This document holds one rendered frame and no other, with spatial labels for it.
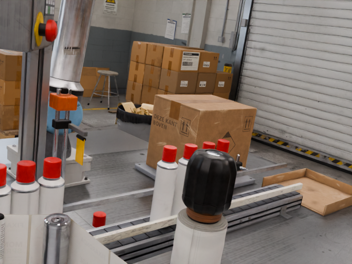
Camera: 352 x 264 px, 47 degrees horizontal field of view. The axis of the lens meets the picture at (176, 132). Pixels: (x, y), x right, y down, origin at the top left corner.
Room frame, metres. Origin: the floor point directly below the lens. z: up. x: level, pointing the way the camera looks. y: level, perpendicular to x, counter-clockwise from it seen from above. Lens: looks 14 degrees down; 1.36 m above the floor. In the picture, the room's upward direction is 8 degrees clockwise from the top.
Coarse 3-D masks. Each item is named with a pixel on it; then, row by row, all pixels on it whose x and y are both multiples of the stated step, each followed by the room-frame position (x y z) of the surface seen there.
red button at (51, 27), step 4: (48, 20) 0.71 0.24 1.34; (52, 20) 0.71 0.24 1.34; (40, 24) 0.71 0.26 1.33; (44, 24) 0.71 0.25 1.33; (48, 24) 0.70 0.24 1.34; (52, 24) 0.71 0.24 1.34; (56, 24) 0.72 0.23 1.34; (40, 28) 0.71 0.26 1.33; (44, 28) 0.71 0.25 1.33; (48, 28) 0.70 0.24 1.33; (52, 28) 0.71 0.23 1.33; (56, 28) 0.72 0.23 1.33; (40, 32) 0.71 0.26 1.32; (44, 32) 0.71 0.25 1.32; (48, 32) 0.70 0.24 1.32; (52, 32) 0.71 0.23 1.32; (56, 32) 0.72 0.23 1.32; (48, 36) 0.70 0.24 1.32; (52, 36) 0.71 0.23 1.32; (56, 36) 0.72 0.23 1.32; (48, 40) 0.71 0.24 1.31; (52, 40) 0.71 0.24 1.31
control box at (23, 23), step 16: (0, 0) 0.67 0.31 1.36; (16, 0) 0.68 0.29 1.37; (32, 0) 0.69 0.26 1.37; (0, 16) 0.67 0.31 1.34; (16, 16) 0.68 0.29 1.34; (32, 16) 0.69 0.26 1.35; (48, 16) 0.79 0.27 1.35; (0, 32) 0.68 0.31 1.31; (16, 32) 0.68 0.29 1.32; (32, 32) 0.69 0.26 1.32; (0, 48) 0.68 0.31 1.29; (16, 48) 0.68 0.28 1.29; (32, 48) 0.69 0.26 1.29
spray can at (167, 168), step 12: (168, 156) 0.91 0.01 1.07; (168, 168) 0.91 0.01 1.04; (156, 180) 0.92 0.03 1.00; (168, 180) 0.91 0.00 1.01; (156, 192) 0.91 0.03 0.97; (168, 192) 0.91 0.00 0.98; (156, 204) 0.91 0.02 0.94; (168, 204) 0.91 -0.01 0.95; (156, 216) 0.91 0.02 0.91; (168, 216) 0.92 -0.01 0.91
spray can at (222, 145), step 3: (219, 141) 1.06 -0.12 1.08; (222, 141) 1.06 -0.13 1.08; (225, 141) 1.06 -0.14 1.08; (228, 141) 1.06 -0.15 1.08; (219, 144) 1.06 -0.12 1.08; (222, 144) 1.05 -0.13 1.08; (225, 144) 1.05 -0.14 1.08; (228, 144) 1.06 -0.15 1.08; (216, 147) 1.07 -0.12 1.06; (219, 147) 1.06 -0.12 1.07; (222, 147) 1.05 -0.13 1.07; (225, 147) 1.05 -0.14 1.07; (228, 147) 1.06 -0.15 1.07; (219, 150) 1.05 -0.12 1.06; (222, 150) 1.05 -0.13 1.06; (225, 150) 1.05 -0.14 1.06
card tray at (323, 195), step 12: (264, 180) 1.44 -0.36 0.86; (276, 180) 1.50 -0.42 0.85; (288, 180) 1.55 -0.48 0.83; (300, 180) 1.58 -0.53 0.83; (312, 180) 1.60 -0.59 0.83; (324, 180) 1.58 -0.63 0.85; (336, 180) 1.54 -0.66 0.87; (300, 192) 1.44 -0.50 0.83; (312, 192) 1.46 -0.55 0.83; (324, 192) 1.47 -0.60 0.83; (336, 192) 1.50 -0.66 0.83; (348, 192) 1.50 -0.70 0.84; (312, 204) 1.33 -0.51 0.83; (324, 204) 1.35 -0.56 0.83; (336, 204) 1.30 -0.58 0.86; (348, 204) 1.37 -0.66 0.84
